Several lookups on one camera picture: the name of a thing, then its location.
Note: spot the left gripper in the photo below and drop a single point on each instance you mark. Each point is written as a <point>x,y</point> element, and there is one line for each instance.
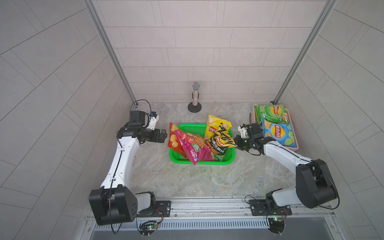
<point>155,137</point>

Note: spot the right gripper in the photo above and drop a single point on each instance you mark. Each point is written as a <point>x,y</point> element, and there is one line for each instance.
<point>237,141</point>

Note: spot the small red chips bag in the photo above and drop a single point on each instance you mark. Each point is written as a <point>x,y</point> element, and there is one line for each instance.
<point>174,143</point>

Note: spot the light blue chips bag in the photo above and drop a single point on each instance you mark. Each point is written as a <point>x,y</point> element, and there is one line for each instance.
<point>282,133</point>

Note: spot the green plastic basket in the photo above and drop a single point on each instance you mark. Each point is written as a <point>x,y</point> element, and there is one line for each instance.
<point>200,130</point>

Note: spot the green cucumber chips bag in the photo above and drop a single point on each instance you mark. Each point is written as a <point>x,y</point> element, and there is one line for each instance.
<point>273,113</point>

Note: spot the black chips bag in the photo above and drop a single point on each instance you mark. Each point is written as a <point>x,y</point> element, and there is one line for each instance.
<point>220,142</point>

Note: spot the yellow chips bag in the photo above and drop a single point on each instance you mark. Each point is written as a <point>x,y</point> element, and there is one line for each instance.
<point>213,125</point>

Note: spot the magenta tomato chips bag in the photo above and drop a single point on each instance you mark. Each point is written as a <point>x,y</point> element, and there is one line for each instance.
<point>194,146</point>

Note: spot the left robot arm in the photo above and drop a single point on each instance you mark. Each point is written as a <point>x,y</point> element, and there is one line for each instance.
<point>113,203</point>

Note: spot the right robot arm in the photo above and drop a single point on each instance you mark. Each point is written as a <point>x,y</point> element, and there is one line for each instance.
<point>314,183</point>

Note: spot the microphone-like stand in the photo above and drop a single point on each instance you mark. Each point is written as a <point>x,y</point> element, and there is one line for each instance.
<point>195,106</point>

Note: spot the right circuit board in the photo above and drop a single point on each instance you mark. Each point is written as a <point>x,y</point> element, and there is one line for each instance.
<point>276,225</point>

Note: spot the circuit board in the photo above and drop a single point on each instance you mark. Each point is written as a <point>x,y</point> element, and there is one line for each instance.
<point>148,228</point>
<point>276,225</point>

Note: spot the left circuit board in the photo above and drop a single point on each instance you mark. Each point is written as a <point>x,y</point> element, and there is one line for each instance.
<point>148,228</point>

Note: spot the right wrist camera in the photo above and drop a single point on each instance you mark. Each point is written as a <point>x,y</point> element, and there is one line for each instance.
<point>243,130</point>

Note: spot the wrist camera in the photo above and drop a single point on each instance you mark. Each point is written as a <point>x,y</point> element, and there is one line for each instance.
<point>152,120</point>
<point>243,130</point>

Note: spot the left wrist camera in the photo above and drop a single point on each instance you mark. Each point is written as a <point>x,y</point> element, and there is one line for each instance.
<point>152,120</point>

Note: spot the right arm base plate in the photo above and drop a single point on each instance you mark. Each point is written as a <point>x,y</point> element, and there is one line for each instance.
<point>260,208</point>

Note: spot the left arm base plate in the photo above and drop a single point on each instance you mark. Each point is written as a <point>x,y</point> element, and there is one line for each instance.
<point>160,209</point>

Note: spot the aluminium front rail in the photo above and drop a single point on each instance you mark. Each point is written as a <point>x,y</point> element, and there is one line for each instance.
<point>226,214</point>

